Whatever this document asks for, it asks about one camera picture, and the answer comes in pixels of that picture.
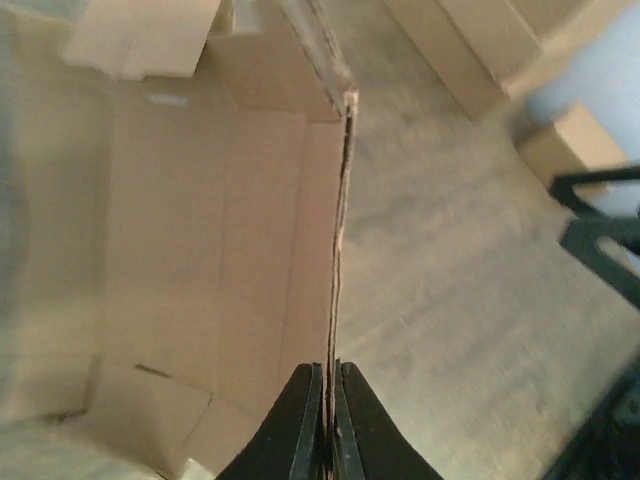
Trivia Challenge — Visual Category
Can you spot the bottom folded cardboard box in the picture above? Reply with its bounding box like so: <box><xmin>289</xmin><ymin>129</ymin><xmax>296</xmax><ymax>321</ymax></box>
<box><xmin>385</xmin><ymin>1</ymin><xmax>549</xmax><ymax>119</ymax></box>

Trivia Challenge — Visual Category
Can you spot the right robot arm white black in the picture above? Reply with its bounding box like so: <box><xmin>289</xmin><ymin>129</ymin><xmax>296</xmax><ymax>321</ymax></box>
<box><xmin>543</xmin><ymin>165</ymin><xmax>639</xmax><ymax>479</ymax></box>

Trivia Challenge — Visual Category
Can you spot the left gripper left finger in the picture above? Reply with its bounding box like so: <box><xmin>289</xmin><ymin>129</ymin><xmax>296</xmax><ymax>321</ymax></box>
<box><xmin>217</xmin><ymin>363</ymin><xmax>324</xmax><ymax>480</ymax></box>

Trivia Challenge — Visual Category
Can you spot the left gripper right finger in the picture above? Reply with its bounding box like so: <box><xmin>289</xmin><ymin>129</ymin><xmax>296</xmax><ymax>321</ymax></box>
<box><xmin>332</xmin><ymin>361</ymin><xmax>442</xmax><ymax>480</ymax></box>

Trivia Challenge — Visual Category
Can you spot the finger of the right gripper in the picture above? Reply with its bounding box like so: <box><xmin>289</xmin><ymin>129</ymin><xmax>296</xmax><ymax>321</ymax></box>
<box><xmin>559</xmin><ymin>216</ymin><xmax>639</xmax><ymax>310</ymax></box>
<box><xmin>547</xmin><ymin>165</ymin><xmax>639</xmax><ymax>215</ymax></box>

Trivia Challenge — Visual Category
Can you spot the brown cardboard box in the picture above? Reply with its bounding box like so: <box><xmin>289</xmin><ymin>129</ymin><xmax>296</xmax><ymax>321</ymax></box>
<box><xmin>1</xmin><ymin>1</ymin><xmax>357</xmax><ymax>479</ymax></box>
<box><xmin>516</xmin><ymin>103</ymin><xmax>630</xmax><ymax>189</ymax></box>

